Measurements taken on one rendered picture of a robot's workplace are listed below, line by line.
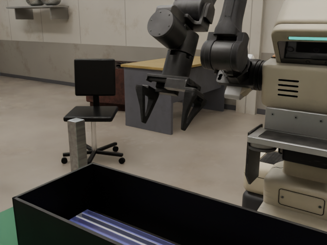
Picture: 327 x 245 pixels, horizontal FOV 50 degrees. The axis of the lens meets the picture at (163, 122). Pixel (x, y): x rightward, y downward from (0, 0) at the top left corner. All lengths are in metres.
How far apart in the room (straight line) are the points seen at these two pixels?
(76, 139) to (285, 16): 0.57
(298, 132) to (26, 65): 8.35
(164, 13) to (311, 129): 0.49
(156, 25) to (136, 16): 5.78
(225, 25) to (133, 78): 3.57
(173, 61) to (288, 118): 0.38
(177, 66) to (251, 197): 0.81
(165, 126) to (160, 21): 3.64
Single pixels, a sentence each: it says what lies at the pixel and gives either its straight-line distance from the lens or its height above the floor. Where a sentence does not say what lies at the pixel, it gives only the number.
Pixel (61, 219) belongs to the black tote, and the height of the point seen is 1.06.
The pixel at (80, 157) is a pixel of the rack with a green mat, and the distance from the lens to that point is 0.86.
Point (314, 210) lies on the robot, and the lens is 1.07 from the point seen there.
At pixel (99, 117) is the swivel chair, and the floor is 0.49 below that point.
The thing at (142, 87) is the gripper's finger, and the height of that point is 1.19.
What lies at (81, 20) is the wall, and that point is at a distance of 7.42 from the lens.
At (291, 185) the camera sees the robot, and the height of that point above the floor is 0.88.
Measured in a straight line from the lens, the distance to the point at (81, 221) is 0.63.
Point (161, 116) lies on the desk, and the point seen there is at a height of 0.21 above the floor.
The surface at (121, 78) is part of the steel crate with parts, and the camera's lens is 5.27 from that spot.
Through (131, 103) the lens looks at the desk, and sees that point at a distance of 4.56.
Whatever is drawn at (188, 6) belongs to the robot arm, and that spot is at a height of 1.35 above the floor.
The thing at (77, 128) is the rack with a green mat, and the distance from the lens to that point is 0.84.
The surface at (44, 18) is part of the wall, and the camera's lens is 8.32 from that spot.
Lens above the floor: 1.32
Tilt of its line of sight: 16 degrees down
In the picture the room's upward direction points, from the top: straight up
